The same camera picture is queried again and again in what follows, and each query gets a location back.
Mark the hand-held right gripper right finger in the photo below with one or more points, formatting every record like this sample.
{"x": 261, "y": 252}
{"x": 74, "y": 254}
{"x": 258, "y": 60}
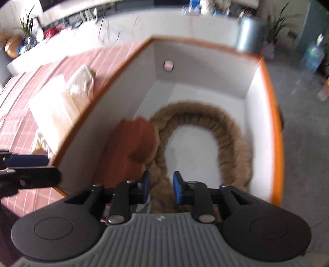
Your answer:
{"x": 178, "y": 189}

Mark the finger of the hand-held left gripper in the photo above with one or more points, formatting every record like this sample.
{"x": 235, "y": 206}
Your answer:
{"x": 25, "y": 161}
{"x": 38, "y": 177}

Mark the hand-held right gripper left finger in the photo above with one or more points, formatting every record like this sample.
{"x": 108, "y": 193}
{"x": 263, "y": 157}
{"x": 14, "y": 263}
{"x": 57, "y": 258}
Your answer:
{"x": 145, "y": 186}

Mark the rust orange soft block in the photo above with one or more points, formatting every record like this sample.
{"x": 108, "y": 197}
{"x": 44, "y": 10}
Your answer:
{"x": 128, "y": 149}

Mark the orange storage box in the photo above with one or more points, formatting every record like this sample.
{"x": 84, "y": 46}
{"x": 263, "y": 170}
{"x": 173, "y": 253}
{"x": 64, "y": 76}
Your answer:
{"x": 205, "y": 69}

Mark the pink checked mat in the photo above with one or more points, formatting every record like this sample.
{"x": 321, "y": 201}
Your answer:
{"x": 15, "y": 123}

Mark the cream folded cloth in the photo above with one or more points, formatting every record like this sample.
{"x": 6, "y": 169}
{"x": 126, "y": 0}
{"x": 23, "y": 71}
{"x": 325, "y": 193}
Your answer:
{"x": 56, "y": 107}

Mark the white knitted toy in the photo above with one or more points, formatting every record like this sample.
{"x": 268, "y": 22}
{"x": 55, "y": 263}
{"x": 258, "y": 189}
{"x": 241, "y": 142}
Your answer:
{"x": 81, "y": 79}

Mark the plant in copper pot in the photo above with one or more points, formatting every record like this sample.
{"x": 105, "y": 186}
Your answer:
{"x": 15, "y": 47}

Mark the red bag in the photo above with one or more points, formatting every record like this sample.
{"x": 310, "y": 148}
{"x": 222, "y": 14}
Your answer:
{"x": 50, "y": 32}

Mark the white marble tv cabinet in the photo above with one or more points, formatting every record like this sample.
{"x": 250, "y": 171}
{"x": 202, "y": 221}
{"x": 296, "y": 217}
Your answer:
{"x": 180, "y": 28}

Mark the grey metal trash can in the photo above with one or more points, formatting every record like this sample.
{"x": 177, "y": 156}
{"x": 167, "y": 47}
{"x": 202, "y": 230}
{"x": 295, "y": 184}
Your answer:
{"x": 249, "y": 33}

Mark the green plant in woven pot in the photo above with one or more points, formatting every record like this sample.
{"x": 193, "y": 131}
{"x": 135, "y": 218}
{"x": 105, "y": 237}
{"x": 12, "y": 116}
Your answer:
{"x": 276, "y": 28}

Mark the blue water bottle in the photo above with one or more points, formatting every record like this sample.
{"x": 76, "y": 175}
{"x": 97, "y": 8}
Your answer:
{"x": 312, "y": 56}

